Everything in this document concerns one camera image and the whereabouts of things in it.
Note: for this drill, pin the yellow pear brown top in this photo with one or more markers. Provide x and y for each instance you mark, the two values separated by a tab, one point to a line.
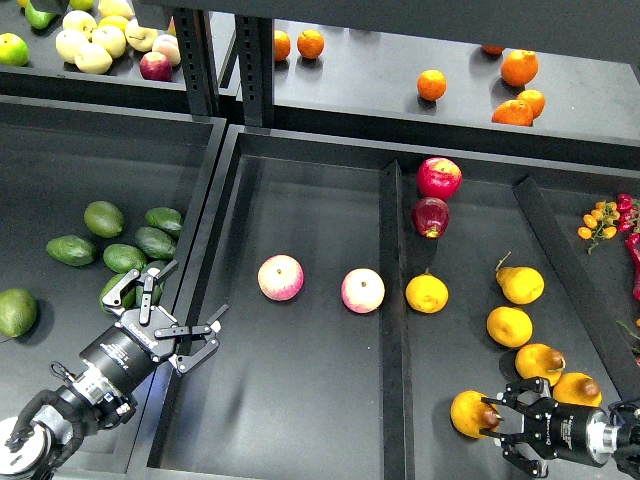
469	414

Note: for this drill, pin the dark red apple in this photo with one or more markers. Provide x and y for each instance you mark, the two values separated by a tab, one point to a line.
430	217

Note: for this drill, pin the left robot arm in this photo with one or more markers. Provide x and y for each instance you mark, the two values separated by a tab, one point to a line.
53	425

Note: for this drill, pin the orange behind post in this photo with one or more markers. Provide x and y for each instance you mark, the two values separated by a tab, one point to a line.
282	45

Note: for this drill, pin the pink apple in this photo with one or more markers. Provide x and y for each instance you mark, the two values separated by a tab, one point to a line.
280	277
362	290

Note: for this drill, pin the orange on shelf left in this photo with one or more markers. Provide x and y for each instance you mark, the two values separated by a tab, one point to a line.
310	44

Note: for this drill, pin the light green avocado top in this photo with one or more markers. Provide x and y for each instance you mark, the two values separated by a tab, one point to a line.
104	219

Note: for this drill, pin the pale yellow pear front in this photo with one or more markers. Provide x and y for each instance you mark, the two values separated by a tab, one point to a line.
92	58

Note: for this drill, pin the yellow pear with stem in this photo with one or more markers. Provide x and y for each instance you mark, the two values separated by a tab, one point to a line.
520	285

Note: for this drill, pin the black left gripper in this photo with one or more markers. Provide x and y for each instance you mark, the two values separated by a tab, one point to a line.
126	354

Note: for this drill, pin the orange cherry tomato bunch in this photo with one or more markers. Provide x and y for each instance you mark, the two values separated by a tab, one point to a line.
599	224

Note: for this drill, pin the orange front right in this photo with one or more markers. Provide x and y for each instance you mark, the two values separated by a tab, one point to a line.
513	112

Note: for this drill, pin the green avocado upper right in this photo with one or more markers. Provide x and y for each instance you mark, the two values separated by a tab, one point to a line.
166	219

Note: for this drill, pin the pale yellow pear right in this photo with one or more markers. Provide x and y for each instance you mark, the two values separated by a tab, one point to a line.
140	38

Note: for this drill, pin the large light green avocado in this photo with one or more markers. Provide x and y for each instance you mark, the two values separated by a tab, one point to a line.
19	312

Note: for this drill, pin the black shelf post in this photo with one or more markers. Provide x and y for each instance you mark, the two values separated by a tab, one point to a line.
254	48

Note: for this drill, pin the yellow pear brown spot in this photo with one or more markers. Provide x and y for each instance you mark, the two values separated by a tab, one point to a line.
540	360

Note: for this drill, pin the bright red apple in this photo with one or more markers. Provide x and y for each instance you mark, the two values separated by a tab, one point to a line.
438	177

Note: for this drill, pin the yellow pear lower right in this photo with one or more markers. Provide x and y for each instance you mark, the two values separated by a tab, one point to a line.
579	389

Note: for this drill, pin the pale yellow pear middle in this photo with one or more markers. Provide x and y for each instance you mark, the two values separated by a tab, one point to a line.
111	38

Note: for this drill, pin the small orange right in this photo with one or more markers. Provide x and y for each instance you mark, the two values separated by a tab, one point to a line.
535	99

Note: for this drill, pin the green apple on shelf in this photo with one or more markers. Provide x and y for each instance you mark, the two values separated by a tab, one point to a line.
14	50

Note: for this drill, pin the pink apple left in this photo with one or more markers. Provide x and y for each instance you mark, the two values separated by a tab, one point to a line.
280	277

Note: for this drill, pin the red apple on shelf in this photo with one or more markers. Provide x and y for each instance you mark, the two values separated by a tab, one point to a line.
156	66

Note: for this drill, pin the black tray divider left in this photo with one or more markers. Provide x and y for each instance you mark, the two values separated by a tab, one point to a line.
396	390

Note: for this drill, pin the green pepper on shelf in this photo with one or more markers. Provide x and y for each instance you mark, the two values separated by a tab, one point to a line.
37	19

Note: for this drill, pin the dark green avocado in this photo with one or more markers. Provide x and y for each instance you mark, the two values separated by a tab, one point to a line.
158	265

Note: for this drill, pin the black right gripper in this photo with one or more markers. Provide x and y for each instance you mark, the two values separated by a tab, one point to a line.
575	433

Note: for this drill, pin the round yellow pear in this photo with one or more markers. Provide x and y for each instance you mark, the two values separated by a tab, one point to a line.
426	294

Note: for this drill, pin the pale yellow pear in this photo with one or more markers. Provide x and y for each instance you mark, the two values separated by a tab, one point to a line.
111	38
140	38
68	42
92	58

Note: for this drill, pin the green avocado far left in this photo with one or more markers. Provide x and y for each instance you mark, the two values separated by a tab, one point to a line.
72	250

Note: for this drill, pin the dark avocado by wall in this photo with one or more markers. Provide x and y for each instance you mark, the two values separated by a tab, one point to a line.
155	243

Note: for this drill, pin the pink apple right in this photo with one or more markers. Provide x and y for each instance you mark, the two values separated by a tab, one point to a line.
362	290

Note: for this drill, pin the pale peach on shelf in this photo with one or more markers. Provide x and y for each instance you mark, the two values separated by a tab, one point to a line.
167	45

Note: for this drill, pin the red chili peppers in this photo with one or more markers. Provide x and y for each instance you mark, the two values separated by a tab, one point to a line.
628	222

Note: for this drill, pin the pale yellow pear left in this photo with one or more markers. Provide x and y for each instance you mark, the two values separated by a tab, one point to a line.
68	42

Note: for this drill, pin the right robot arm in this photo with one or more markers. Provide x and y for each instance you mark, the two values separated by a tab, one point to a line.
623	417

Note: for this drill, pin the green avocado centre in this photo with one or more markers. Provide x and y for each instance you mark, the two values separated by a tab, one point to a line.
121	258

